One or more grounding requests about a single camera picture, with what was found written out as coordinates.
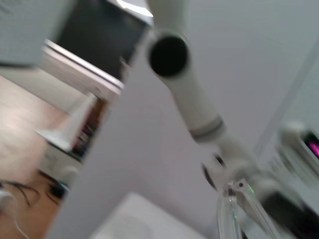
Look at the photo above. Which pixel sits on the black wall board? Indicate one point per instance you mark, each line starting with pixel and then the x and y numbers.
pixel 104 32

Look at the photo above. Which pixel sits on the white cluttered shelf unit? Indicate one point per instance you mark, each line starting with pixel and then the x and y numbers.
pixel 74 129

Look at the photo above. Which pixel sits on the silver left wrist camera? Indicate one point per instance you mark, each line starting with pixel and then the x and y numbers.
pixel 296 142

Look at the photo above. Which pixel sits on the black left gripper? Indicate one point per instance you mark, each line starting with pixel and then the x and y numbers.
pixel 294 219

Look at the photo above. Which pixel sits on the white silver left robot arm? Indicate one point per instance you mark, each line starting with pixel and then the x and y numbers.
pixel 189 99

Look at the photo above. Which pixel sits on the clear transparent glasses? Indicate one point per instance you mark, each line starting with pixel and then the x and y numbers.
pixel 228 214

